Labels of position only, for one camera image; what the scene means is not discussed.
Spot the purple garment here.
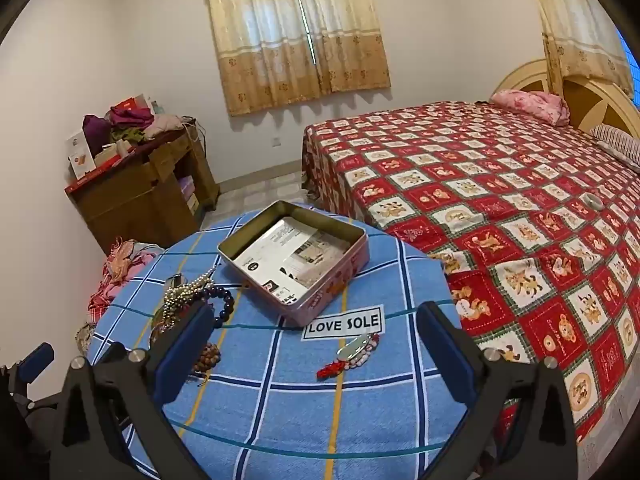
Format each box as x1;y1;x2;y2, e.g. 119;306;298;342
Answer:
82;115;112;153

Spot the white pearl necklace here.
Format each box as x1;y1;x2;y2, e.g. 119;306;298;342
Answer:
165;264;222;311

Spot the pale pink garment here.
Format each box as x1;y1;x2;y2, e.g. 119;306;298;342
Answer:
144;114;184;142

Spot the striped pillow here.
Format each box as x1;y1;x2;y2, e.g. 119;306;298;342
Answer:
590;124;640;171

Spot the narrow beige patterned curtain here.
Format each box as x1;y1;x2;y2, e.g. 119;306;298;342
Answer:
520;0;636;98

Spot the dark purple bead bracelet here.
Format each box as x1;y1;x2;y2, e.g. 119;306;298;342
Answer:
200;285;236;330

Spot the pale purple box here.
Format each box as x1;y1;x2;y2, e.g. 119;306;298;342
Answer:
179;176;202;214

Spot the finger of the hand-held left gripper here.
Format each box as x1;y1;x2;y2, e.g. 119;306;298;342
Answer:
19;342;56;382

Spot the brown wooden bead bracelet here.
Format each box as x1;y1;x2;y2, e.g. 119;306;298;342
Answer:
189;341;222;387

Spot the brown wooden cabinet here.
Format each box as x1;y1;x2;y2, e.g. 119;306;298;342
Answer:
65;120;221;256

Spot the white and orange box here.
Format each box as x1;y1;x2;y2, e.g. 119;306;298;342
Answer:
65;129;97;179

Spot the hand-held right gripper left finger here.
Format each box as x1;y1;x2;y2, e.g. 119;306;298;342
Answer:
60;301;216;480

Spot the pink metal tin box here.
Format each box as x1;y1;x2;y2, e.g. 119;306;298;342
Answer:
217;200;370;327

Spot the red flat box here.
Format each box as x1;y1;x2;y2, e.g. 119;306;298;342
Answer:
65;152;138;194

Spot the printed paper sheet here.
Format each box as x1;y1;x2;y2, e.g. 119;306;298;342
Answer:
234;217;351;307

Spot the window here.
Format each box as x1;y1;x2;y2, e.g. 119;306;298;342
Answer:
617;30;640;109

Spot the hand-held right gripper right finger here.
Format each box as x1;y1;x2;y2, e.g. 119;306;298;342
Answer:
417;301;578;480

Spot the blue plaid table cloth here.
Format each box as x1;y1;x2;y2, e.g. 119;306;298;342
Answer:
87;202;501;480

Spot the pink patterned cloth pile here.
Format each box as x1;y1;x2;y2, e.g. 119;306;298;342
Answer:
89;239;164;318

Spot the yellow wooden headboard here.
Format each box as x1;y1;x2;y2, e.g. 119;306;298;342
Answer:
492;58;640;136

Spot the pink floral pillow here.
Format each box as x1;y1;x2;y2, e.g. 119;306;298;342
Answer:
490;89;571;127

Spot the gold bead necklace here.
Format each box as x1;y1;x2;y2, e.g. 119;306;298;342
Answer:
162;282;201;318

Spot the wide beige patterned curtain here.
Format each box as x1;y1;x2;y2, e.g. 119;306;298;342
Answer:
202;0;392;117

